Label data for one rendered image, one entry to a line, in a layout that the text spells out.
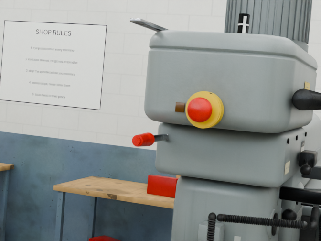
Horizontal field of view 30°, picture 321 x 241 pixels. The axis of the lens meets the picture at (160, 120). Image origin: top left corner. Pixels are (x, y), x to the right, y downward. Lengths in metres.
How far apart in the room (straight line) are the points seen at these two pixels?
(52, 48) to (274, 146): 5.28
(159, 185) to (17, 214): 1.93
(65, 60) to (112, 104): 0.69
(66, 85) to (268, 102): 5.23
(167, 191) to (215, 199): 3.99
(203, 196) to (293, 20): 0.47
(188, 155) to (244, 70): 0.21
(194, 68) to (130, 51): 4.86
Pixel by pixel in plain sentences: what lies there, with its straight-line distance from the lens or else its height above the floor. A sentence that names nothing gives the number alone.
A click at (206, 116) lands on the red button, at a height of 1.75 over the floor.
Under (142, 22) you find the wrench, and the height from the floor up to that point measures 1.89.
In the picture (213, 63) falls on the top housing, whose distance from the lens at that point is 0.98.
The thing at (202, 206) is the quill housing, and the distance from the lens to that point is 1.13.
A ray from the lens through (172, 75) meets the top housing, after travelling 1.00.
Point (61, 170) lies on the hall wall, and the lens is 6.18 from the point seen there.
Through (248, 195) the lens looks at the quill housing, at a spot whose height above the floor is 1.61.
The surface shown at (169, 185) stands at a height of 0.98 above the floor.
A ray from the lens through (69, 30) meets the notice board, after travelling 6.16.
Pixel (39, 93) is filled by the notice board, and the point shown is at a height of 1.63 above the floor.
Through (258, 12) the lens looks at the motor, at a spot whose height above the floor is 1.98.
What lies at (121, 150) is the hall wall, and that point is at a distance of 5.86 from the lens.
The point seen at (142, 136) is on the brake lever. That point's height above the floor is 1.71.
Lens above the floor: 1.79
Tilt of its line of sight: 3 degrees down
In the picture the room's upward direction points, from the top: 5 degrees clockwise
